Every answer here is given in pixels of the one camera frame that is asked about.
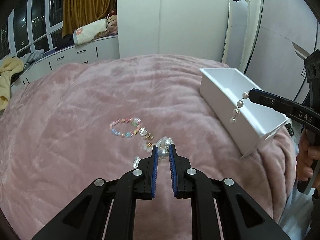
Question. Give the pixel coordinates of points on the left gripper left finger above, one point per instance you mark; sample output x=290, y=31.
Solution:
x=105, y=209

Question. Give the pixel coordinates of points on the large dark window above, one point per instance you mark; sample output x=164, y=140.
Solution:
x=32, y=25

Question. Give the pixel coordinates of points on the blue jeans leg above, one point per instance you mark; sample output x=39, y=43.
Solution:
x=295, y=219

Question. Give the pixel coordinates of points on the white drawer cabinet bench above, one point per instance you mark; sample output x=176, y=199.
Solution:
x=106, y=48

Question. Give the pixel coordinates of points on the person's right hand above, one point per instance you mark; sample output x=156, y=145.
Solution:
x=307, y=154

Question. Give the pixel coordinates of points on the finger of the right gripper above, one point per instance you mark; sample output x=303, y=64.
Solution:
x=295, y=111

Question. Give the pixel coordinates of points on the white standing floor mirror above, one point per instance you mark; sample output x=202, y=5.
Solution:
x=236, y=33

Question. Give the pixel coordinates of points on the mustard yellow curtain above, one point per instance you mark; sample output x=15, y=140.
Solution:
x=77, y=13

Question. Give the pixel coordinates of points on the white wardrobe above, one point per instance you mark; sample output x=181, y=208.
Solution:
x=184, y=27

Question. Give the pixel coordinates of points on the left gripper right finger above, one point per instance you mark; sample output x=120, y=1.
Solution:
x=220, y=209

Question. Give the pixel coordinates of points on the cream yellow garment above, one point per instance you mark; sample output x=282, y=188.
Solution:
x=9, y=67

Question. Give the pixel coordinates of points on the grey sliding closet door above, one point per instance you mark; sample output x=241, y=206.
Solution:
x=275, y=65

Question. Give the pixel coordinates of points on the grey crumpled clothing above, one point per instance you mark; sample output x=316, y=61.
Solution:
x=32, y=56

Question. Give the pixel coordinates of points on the white rectangular storage box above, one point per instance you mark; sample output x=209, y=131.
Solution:
x=251, y=126

